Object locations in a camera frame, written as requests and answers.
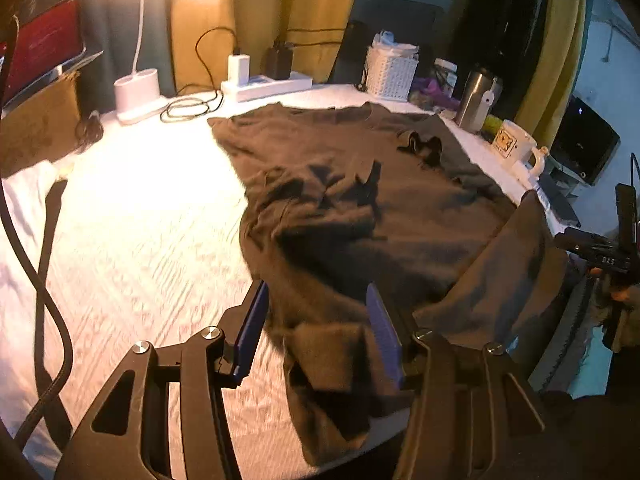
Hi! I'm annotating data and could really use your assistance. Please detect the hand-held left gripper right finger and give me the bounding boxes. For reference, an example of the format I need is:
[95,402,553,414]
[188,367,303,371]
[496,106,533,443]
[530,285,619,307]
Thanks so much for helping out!
[365,282,568,480]

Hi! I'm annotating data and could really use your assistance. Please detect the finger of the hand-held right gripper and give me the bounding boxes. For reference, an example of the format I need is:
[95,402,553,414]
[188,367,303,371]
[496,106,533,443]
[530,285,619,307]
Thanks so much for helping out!
[552,226,619,262]

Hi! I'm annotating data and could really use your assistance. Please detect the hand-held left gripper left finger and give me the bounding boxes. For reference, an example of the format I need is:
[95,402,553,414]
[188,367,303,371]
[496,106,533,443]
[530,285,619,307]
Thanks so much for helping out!
[55,280,271,480]

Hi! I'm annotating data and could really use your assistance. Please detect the olive brown t-shirt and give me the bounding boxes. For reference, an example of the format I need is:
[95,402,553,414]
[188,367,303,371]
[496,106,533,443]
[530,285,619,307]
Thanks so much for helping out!
[207,101,568,466]

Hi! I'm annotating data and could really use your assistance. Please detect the person's right forearm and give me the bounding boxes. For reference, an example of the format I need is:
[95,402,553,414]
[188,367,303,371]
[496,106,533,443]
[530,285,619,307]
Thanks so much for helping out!
[611,302,640,353]

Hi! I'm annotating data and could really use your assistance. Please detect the person's right hand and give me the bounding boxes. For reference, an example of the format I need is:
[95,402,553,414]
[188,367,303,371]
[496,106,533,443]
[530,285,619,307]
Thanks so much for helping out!
[588,267,640,305]

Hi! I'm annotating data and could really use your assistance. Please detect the black slim device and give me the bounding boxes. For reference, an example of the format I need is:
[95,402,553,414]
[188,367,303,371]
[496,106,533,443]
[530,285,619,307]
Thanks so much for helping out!
[537,175,581,227]

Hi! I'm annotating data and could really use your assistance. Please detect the black box device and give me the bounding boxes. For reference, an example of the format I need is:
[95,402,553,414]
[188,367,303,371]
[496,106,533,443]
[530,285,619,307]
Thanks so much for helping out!
[550,95,621,186]

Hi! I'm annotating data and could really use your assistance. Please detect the white mug with yellow print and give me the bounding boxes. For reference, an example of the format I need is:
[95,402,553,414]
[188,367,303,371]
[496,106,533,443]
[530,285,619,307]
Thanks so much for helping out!
[489,119,550,177]

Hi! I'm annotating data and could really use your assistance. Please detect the white quilted mattress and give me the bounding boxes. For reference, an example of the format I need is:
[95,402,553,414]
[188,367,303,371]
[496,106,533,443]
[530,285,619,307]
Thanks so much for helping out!
[0,82,556,480]

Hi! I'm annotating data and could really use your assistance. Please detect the steel tumbler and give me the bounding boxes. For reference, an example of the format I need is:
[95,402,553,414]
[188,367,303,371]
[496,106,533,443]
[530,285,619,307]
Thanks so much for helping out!
[454,65,503,133]

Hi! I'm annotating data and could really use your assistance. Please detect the purple cloth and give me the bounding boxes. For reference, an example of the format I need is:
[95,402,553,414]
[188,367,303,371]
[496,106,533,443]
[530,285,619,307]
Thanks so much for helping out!
[410,77,458,111]

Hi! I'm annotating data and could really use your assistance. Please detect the white power strip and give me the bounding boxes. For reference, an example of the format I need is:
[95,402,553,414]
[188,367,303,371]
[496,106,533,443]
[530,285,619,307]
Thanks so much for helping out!
[221,71,314,103]

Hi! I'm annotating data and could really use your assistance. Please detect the white woven basket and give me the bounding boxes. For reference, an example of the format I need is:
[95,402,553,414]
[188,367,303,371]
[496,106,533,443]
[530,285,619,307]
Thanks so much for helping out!
[364,46,419,102]

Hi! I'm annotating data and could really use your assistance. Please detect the white cloth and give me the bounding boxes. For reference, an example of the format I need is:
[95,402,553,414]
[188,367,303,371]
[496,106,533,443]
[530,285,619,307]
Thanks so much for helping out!
[0,160,63,411]

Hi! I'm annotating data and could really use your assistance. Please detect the white charger adapter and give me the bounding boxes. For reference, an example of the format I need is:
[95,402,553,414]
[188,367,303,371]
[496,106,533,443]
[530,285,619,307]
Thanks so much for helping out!
[228,54,252,86]

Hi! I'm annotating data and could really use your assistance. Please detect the white desk lamp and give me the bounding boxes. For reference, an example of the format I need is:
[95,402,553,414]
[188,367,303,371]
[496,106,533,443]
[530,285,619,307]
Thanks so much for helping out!
[100,0,201,125]

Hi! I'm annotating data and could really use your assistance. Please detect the white tissue packs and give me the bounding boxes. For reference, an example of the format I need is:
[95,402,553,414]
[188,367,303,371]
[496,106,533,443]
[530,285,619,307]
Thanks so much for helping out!
[372,30,420,57]

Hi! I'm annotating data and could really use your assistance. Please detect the black charger adapter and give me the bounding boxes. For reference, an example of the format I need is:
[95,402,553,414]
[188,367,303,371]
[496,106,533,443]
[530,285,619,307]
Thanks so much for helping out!
[265,40,294,81]

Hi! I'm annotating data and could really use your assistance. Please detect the black flat panel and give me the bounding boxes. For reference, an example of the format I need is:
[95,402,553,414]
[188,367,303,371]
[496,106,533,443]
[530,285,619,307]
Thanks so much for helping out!
[330,0,446,86]

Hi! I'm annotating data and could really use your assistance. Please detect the brown cardboard box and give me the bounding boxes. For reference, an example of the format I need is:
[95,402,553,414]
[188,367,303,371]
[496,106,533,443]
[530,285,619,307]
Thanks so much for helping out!
[0,71,83,176]

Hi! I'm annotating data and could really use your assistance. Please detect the dark teal curtain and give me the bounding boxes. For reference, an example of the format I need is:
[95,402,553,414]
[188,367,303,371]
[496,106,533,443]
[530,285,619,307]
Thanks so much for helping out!
[80,0,176,106]

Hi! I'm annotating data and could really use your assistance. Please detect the thick black braided cable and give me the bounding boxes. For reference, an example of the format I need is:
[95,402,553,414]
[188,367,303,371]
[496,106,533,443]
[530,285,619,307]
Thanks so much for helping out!
[0,15,76,456]

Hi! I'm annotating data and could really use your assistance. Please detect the black strap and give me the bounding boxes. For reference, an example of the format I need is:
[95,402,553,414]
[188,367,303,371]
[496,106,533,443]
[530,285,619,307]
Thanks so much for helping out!
[36,177,69,301]

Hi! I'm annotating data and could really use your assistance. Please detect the long black charging cable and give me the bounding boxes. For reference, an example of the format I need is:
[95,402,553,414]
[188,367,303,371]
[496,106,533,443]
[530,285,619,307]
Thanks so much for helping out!
[160,27,238,123]

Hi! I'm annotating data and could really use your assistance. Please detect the small black cable bundle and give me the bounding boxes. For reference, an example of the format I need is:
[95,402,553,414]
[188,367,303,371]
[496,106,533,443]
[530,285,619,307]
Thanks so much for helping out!
[75,109,105,153]

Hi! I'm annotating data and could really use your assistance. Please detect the black cable of black charger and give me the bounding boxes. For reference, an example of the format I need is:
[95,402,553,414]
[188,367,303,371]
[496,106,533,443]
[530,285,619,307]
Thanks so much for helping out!
[272,25,351,48]

